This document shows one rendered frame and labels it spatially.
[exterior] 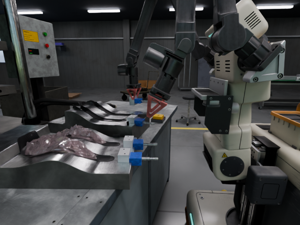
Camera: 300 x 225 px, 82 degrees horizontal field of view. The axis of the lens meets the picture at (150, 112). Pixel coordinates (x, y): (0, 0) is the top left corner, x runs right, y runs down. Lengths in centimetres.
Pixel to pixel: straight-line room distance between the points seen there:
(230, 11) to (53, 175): 69
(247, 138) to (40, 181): 77
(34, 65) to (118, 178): 115
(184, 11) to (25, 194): 70
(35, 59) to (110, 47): 798
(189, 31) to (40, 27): 123
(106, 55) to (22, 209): 902
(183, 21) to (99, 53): 903
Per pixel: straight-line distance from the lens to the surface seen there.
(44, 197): 61
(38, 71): 152
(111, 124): 84
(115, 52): 930
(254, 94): 82
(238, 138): 82
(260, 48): 62
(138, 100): 111
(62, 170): 58
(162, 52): 57
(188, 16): 58
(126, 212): 87
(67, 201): 57
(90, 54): 971
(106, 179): 55
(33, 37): 154
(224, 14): 60
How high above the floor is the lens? 116
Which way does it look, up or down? 15 degrees down
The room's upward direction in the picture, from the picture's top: straight up
